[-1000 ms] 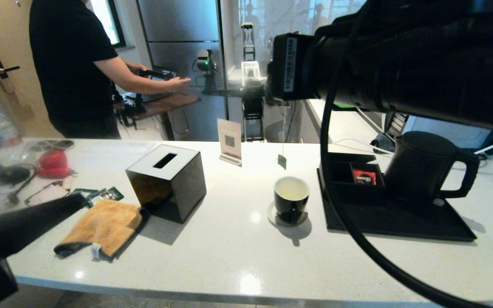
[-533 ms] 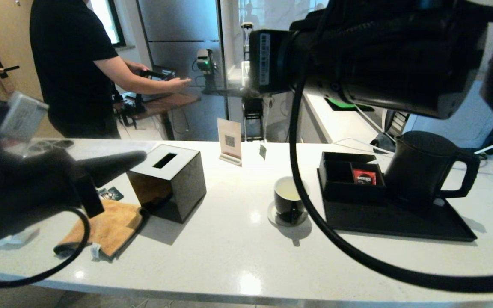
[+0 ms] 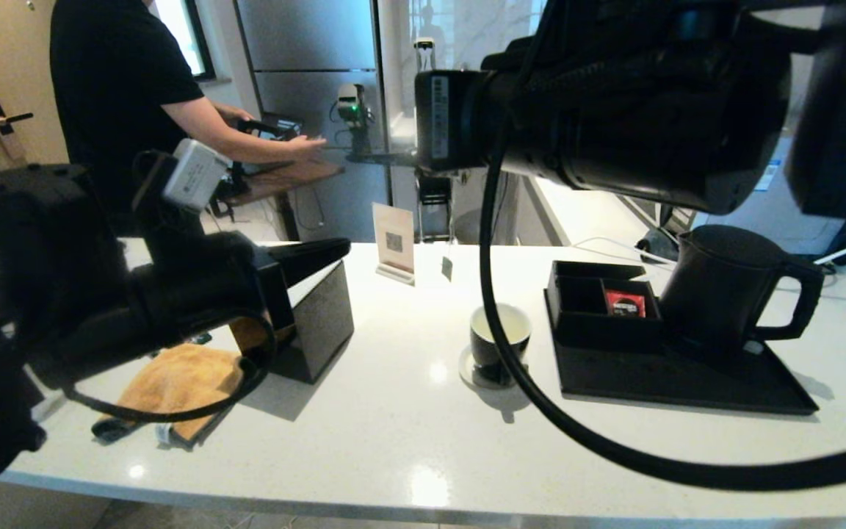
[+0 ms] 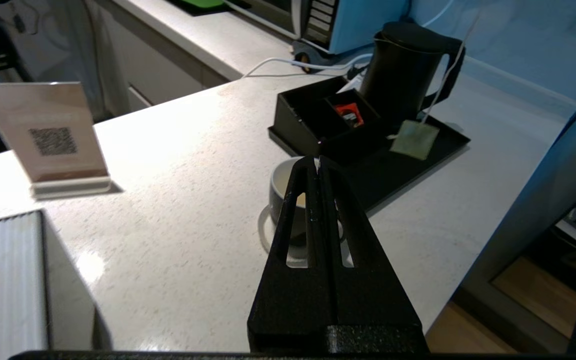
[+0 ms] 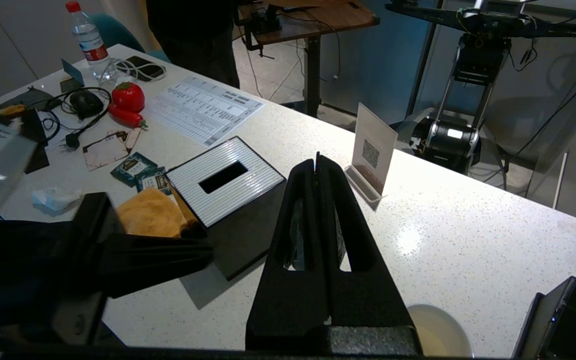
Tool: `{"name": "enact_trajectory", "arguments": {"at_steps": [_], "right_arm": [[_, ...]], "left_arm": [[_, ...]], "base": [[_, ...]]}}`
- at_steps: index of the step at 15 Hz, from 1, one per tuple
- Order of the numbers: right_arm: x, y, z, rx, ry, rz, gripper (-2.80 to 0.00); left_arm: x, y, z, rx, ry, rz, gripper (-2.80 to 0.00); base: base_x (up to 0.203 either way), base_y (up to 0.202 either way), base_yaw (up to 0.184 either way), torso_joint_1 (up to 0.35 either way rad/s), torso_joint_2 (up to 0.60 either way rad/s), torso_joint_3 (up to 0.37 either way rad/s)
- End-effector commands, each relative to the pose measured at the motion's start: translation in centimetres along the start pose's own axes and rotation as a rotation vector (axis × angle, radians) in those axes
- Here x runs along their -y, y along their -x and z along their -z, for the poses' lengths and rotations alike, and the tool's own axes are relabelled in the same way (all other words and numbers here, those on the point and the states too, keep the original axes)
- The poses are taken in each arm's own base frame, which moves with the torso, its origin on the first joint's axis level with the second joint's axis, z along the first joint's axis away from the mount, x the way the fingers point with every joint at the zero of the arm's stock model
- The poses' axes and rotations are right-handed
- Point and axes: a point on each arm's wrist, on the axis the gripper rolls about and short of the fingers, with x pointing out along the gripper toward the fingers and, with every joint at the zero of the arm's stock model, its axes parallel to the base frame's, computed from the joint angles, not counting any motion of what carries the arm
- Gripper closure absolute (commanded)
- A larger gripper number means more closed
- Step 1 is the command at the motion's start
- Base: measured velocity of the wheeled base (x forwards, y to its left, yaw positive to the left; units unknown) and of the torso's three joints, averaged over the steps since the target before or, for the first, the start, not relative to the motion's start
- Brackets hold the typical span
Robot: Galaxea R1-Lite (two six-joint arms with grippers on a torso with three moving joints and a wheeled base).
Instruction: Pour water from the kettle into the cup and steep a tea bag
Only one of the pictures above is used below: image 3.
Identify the black cube tissue box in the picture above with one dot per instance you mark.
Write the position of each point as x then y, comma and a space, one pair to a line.
320, 330

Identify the black electric kettle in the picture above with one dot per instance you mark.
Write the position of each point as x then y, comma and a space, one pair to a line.
724, 294

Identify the brown wooden desk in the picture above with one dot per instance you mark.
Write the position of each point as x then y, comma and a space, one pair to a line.
298, 176

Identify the black rectangular serving tray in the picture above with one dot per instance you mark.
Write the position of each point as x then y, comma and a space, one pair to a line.
651, 383

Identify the black compartment sachet box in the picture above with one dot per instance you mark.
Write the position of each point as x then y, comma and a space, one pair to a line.
577, 330

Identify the black mug white inside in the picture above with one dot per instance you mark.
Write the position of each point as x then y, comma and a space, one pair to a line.
517, 323

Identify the left wrist camera housing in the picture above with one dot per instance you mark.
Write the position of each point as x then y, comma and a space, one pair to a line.
192, 173

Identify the grey kitchen base cabinet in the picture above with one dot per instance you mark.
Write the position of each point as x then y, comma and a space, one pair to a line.
544, 220

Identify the QR code table sign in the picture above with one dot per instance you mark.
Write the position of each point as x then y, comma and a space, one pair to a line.
394, 242

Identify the silver microwave oven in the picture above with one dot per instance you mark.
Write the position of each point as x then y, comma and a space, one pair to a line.
761, 220

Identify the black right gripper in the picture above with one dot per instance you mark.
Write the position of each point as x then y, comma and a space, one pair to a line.
449, 121

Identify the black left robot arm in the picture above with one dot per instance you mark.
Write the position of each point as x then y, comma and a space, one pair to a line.
26, 257

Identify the red coffee sachet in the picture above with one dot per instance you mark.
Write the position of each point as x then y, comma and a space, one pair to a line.
625, 303

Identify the dark framed window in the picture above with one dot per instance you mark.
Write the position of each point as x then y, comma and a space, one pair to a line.
188, 37

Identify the orange microfibre cloth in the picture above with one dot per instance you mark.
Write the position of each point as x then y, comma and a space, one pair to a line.
173, 382

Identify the pyramid tea bag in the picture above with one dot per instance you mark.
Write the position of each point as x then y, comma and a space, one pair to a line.
446, 269

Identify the grey refrigerator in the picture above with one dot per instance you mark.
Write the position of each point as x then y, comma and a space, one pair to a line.
313, 44

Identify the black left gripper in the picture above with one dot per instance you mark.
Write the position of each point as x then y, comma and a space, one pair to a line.
203, 294

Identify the white round saucer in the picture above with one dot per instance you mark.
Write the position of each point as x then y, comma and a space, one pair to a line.
467, 373

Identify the person in black shirt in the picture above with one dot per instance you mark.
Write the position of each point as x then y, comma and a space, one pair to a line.
114, 73

